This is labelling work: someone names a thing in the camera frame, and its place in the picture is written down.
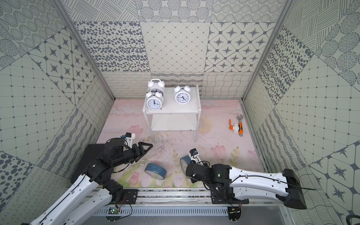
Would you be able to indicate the green circuit board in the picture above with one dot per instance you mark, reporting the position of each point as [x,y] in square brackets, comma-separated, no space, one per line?
[113,211]

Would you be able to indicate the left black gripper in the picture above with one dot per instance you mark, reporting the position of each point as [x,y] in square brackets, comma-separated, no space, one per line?
[135,151]

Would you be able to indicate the orange white tool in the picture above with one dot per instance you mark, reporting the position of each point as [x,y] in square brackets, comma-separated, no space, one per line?
[234,127]

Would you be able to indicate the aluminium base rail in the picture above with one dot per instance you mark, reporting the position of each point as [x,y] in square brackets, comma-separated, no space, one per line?
[179,202]

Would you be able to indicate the silver adjustable wrench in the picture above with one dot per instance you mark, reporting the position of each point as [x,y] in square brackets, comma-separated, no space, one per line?
[239,118]

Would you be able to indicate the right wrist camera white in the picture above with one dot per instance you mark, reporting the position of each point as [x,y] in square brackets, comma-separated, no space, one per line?
[194,155]

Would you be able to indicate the blue round alarm clock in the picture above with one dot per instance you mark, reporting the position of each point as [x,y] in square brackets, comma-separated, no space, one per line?
[155,171]
[184,162]

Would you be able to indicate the white two-tier shelf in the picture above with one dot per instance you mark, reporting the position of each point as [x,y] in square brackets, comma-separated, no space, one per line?
[173,116]

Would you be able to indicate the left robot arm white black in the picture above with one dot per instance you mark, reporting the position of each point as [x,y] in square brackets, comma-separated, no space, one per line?
[94,188]

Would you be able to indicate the white metal twin-bell alarm clock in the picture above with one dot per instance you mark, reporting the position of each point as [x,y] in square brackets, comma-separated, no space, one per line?
[182,93]

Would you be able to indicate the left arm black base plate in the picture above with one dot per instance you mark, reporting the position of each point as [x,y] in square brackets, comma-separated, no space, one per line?
[125,196]

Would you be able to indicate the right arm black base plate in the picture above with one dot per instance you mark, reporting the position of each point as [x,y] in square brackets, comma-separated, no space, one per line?
[218,197]

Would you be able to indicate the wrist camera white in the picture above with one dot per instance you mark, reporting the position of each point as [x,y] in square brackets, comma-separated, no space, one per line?
[128,138]
[194,155]

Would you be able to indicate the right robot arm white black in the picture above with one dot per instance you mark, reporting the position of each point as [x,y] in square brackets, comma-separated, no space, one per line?
[228,184]

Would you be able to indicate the white plastic twin-bell alarm clock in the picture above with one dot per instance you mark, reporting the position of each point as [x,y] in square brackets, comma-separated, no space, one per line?
[156,85]

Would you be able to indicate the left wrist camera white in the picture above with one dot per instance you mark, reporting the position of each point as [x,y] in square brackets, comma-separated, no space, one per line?
[128,138]

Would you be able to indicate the small white twin-bell alarm clock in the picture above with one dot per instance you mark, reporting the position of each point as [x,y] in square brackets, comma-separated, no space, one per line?
[155,99]

